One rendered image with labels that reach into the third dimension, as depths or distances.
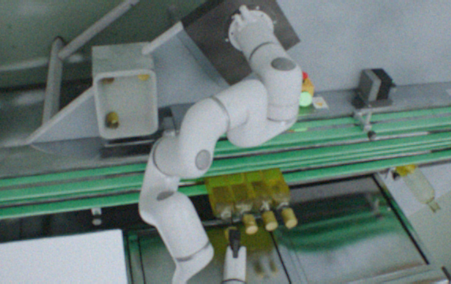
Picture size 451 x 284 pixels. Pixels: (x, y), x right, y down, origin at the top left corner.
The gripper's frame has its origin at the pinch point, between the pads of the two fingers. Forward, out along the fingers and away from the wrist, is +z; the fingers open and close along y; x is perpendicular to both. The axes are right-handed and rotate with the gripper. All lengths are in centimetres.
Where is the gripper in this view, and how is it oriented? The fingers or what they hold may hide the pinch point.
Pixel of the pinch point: (233, 240)
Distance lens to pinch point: 127.4
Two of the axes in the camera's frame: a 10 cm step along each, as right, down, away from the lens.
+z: 0.2, -6.5, 7.6
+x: -10.0, -0.7, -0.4
